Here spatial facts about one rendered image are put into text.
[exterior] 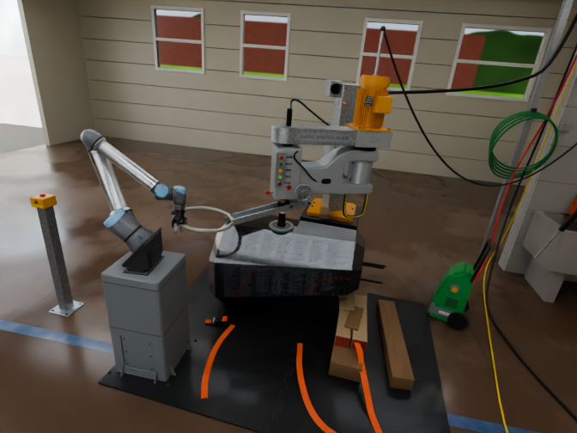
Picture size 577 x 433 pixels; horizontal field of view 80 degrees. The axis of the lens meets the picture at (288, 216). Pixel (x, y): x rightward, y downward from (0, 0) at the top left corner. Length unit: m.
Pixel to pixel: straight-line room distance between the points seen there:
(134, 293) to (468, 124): 8.21
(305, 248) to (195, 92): 7.41
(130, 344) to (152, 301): 0.46
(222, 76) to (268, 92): 1.22
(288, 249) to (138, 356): 1.35
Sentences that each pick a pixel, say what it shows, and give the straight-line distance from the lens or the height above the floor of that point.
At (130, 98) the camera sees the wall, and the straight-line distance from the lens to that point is 10.69.
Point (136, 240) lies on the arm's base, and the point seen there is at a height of 1.06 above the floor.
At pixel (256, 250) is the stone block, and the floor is 0.73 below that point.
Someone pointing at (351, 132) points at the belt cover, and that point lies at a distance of 2.80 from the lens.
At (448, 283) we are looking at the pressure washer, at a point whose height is 0.43.
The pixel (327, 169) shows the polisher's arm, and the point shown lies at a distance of 2.81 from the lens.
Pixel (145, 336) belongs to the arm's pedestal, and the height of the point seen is 0.40.
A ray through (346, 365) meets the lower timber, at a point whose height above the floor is 0.14.
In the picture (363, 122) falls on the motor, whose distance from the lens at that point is 2.86.
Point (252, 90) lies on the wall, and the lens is 9.21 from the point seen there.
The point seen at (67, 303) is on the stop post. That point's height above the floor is 0.08.
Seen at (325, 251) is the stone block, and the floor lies 0.78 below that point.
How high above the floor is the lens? 2.13
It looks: 23 degrees down
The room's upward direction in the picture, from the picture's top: 5 degrees clockwise
